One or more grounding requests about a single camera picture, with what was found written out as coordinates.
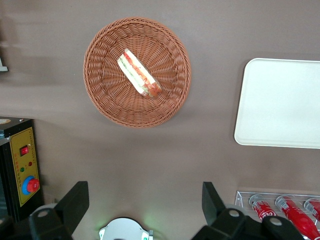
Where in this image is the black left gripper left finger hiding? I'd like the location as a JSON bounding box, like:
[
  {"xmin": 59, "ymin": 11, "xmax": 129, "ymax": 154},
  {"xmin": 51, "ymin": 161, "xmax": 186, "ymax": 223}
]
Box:
[{"xmin": 0, "ymin": 181, "xmax": 90, "ymax": 240}]

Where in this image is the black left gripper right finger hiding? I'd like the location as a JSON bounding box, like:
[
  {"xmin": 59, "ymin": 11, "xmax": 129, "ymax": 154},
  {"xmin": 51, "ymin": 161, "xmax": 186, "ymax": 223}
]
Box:
[{"xmin": 191, "ymin": 181, "xmax": 305, "ymax": 240}]

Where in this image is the triangle sandwich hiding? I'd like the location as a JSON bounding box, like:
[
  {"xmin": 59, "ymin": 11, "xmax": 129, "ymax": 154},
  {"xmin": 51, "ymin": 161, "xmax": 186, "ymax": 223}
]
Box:
[{"xmin": 117, "ymin": 48, "xmax": 163, "ymax": 99}]

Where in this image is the beige plastic tray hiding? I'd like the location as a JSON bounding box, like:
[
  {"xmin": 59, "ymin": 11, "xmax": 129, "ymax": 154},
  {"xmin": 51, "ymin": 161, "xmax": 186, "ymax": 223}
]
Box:
[{"xmin": 233, "ymin": 57, "xmax": 320, "ymax": 150}]

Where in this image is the large brown wicker basket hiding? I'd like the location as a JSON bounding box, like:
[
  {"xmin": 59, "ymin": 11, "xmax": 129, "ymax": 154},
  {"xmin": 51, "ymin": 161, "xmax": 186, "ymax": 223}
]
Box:
[{"xmin": 82, "ymin": 16, "xmax": 192, "ymax": 129}]

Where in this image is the clear acrylic bottle rack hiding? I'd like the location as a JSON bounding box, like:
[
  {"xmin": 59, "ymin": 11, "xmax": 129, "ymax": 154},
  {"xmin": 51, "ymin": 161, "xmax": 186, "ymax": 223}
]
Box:
[{"xmin": 234, "ymin": 190, "xmax": 320, "ymax": 240}]

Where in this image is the red cola bottle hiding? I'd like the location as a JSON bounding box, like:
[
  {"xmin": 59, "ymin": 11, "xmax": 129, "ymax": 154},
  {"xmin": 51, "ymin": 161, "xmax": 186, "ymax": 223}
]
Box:
[
  {"xmin": 274, "ymin": 195, "xmax": 320, "ymax": 240},
  {"xmin": 303, "ymin": 197, "xmax": 320, "ymax": 222},
  {"xmin": 248, "ymin": 194, "xmax": 278, "ymax": 222}
]

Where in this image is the black food warmer machine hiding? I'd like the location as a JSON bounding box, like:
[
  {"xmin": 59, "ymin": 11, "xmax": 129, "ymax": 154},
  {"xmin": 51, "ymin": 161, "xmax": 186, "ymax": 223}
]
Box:
[{"xmin": 0, "ymin": 116, "xmax": 45, "ymax": 223}]

